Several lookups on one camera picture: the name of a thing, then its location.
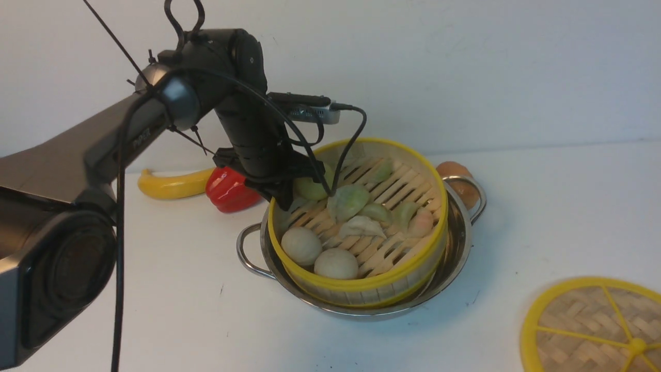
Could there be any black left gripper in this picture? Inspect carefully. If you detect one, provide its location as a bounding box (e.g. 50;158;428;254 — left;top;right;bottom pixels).
213;92;327;210

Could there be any yellow rimmed bamboo steamer basket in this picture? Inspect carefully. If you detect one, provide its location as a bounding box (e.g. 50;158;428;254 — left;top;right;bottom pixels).
266;137;449;308

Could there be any yellow woven bamboo steamer lid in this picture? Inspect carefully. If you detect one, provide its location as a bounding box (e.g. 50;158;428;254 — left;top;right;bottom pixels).
520;277;660;371

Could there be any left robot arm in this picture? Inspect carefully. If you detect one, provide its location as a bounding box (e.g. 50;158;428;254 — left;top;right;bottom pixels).
1;29;324;370

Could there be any stainless steel pot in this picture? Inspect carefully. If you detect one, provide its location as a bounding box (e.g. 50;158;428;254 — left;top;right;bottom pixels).
236;176;487;322

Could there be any red bell pepper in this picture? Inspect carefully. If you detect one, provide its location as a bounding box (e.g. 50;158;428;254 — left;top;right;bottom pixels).
205;167;262;213

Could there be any round green bun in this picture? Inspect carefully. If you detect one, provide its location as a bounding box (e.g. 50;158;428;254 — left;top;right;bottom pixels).
293;162;335;201

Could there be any large green dumpling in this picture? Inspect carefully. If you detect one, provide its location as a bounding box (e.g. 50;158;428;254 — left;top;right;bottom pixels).
327;184;371;224

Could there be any white round bun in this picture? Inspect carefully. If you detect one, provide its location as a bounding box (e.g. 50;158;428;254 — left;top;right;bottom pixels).
281;227;323;267
313;248;359;280

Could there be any yellow banana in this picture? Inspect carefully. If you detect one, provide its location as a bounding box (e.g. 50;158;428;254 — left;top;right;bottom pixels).
137;168;214;200

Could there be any white folded dumpling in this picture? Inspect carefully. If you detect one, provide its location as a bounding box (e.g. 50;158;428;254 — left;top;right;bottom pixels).
338;215;387;239

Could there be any thin green dumpling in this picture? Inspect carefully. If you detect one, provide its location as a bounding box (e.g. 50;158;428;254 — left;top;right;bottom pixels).
368;158;394;184

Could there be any small green dumpling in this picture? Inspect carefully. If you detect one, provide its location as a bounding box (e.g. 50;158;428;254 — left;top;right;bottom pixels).
357;203;393;226

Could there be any pink green dumpling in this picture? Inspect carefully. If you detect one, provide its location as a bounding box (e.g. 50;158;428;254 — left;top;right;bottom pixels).
394;201;434;238

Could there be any brown potato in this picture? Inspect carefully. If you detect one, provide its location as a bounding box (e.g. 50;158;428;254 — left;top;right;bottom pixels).
436;162;480;210

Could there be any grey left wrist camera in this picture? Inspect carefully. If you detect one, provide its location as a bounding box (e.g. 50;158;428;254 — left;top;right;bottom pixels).
267;92;340;125

